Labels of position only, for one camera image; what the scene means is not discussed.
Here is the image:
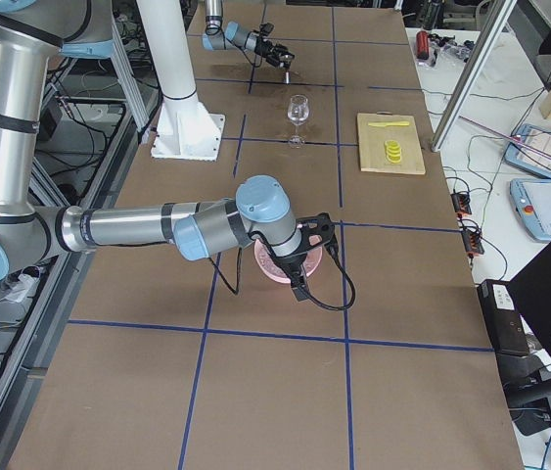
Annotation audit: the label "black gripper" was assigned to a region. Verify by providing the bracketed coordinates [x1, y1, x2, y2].
[253, 37, 292, 69]
[268, 245, 314, 279]

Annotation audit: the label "blue teach pendant near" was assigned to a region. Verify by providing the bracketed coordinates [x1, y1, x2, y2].
[509, 178, 551, 242]

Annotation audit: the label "lemon slices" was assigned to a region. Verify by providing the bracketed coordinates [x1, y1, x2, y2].
[384, 140, 402, 165]

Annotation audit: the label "clear ice cubes pile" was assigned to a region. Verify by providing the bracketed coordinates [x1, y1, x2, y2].
[256, 251, 284, 279]

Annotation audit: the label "blue teach pendant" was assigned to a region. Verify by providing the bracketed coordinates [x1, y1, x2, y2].
[503, 123, 551, 178]
[509, 178, 551, 242]

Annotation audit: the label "yellow plastic knife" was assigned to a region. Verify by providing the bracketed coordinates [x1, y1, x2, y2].
[367, 120, 411, 128]

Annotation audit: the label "steel jigger cup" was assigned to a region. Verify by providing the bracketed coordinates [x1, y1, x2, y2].
[280, 54, 295, 84]

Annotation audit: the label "metal grabber stick green tip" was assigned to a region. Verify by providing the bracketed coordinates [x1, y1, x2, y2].
[459, 116, 551, 161]

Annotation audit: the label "red cylinder bottle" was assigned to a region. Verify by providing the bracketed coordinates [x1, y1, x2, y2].
[415, 29, 430, 61]

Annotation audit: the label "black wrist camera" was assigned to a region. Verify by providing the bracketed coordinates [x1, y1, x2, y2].
[296, 212, 339, 257]

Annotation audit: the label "aluminium frame post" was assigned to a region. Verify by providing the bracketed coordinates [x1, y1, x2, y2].
[431, 0, 517, 152]

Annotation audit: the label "blue teach pendant far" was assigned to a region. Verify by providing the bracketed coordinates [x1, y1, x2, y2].
[503, 123, 551, 178]

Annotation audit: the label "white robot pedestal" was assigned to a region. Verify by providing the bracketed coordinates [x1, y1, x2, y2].
[137, 0, 225, 162]

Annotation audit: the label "clear wine glass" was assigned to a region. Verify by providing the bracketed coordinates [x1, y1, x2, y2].
[288, 94, 310, 148]

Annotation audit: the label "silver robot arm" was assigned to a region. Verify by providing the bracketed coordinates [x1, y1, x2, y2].
[0, 1, 311, 286]
[202, 1, 295, 71]

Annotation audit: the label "pink bowl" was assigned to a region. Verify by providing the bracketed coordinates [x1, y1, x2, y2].
[253, 240, 323, 284]

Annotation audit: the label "black camera cable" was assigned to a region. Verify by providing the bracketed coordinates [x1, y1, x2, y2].
[208, 234, 357, 310]

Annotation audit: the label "black box device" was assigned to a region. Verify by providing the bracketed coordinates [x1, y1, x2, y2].
[477, 279, 529, 357]

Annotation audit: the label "bamboo cutting board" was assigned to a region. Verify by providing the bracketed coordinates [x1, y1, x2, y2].
[356, 113, 426, 175]

